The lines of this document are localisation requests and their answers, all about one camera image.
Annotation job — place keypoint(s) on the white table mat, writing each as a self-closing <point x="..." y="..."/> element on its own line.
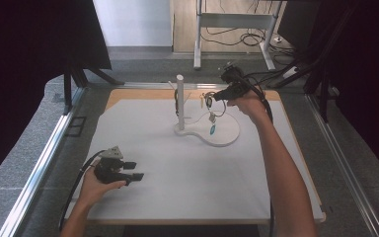
<point x="177" y="184"/>

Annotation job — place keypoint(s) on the black bracket frame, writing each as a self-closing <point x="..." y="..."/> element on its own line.
<point x="75" y="126"/>

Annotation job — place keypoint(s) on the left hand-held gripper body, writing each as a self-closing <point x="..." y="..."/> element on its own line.
<point x="108" y="171"/>

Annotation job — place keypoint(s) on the white power strip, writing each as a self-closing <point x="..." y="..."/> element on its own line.
<point x="290" y="71"/>

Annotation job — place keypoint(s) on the person's left hand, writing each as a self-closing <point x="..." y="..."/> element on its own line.
<point x="92" y="191"/>

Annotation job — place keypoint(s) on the person's right hand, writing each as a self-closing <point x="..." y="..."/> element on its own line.
<point x="251" y="105"/>

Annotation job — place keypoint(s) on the white metal desk frame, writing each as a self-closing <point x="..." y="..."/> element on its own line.
<point x="233" y="20"/>

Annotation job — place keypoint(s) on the white key stand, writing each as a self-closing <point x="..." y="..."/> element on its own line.
<point x="223" y="138"/>

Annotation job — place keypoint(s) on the black stand legs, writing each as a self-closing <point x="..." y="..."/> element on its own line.
<point x="324" y="89"/>
<point x="67" y="89"/>

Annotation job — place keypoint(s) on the black curtain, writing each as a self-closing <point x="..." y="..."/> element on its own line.
<point x="368" y="82"/>
<point x="29" y="65"/>

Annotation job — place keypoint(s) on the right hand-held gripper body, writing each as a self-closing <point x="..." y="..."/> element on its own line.
<point x="238" y="87"/>

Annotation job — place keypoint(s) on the aluminium rail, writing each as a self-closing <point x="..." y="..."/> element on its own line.
<point x="342" y="164"/>
<point x="42" y="158"/>

